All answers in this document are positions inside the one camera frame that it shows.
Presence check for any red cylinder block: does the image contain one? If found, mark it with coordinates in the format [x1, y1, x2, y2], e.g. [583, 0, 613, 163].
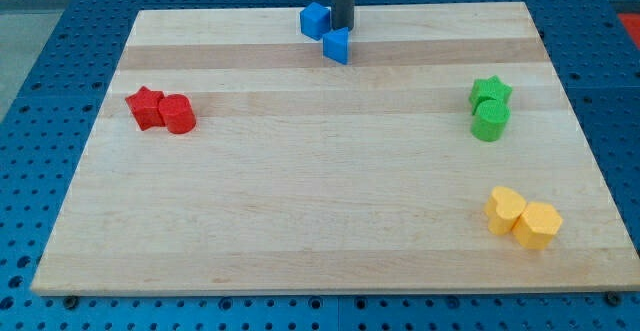
[158, 94, 196, 134]

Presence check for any blue cube block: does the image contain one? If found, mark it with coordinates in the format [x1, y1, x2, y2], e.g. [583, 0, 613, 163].
[299, 2, 331, 40]

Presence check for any blue triangular prism block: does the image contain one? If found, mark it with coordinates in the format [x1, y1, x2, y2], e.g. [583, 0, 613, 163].
[322, 27, 349, 65]

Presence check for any green cylinder block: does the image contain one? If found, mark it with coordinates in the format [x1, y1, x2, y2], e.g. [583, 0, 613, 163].
[471, 100, 511, 142]

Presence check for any yellow heart block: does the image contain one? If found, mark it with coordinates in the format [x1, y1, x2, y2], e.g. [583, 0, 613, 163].
[484, 186, 527, 235]

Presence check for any yellow hexagon block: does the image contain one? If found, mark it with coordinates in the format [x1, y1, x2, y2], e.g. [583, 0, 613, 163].
[512, 202, 563, 250]

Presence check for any green star block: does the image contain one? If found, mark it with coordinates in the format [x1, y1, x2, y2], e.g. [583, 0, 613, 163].
[469, 75, 513, 114]

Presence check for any red star block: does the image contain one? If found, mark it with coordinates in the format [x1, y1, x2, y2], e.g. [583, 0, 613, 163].
[125, 86, 165, 131]

